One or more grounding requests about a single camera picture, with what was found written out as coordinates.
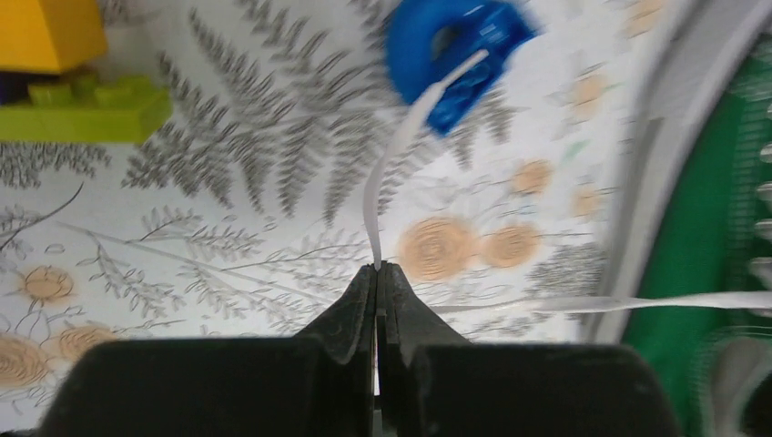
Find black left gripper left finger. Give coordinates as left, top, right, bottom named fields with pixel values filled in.
left=37, top=266, right=377, bottom=436

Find blue plastic cap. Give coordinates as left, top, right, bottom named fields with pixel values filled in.
left=385, top=0, right=537, bottom=137

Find floral table mat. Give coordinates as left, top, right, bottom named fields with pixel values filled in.
left=1, top=1, right=683, bottom=430

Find green canvas sneaker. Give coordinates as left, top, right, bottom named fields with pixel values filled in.
left=361, top=36, right=772, bottom=437

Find stacked colourful toy bricks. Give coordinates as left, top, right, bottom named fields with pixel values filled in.
left=1, top=1, right=173, bottom=143

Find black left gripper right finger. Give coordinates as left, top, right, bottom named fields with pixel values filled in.
left=376, top=263, right=680, bottom=436

